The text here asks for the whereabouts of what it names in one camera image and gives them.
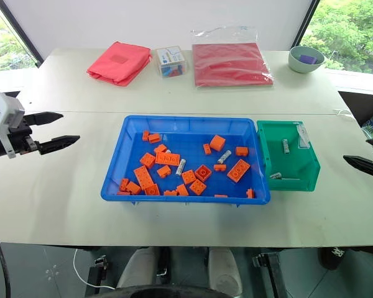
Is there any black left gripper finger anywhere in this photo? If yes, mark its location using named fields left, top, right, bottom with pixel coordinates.
left=36, top=135, right=81, bottom=156
left=24, top=112, right=64, bottom=127

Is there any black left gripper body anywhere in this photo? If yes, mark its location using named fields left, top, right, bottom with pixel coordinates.
left=8, top=115, right=40, bottom=155

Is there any green plastic bin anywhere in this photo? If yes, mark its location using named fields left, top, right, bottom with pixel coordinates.
left=256, top=120, right=321, bottom=192

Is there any clear plastic card box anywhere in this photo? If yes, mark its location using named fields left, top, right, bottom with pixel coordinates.
left=155, top=45, right=188, bottom=79

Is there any clear label card holder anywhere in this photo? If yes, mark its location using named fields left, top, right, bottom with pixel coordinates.
left=296, top=124, right=311, bottom=149

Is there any pink folded cloth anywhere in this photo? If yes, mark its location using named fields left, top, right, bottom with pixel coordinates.
left=86, top=41, right=153, bottom=88

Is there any black shoe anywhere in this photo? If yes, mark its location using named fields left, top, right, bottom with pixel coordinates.
left=320, top=246, right=346, bottom=271

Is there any pale green bowl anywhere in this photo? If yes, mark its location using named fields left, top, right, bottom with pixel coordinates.
left=287, top=45, right=326, bottom=75

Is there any blue plastic tray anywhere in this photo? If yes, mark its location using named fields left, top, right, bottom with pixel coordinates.
left=100, top=115, right=272, bottom=207

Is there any white rounded robot leg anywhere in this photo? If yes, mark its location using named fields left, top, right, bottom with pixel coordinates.
left=207, top=246, right=244, bottom=297
left=116, top=247, right=159, bottom=289

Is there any red cloth in clear bag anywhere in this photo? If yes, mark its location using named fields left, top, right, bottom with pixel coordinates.
left=190, top=25, right=275, bottom=91

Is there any white string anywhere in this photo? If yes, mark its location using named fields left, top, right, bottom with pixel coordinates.
left=331, top=107, right=356, bottom=120

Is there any black window frame bar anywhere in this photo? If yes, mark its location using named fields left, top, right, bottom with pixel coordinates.
left=292, top=0, right=321, bottom=47
left=0, top=0, right=45, bottom=68

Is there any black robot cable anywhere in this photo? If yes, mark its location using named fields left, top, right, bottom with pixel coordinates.
left=0, top=222, right=12, bottom=298

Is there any white floor cable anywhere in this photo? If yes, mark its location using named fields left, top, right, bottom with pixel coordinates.
left=73, top=248, right=116, bottom=291

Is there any black table leg bracket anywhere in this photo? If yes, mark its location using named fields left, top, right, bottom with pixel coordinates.
left=86, top=255, right=110, bottom=296
left=251, top=251, right=287, bottom=298

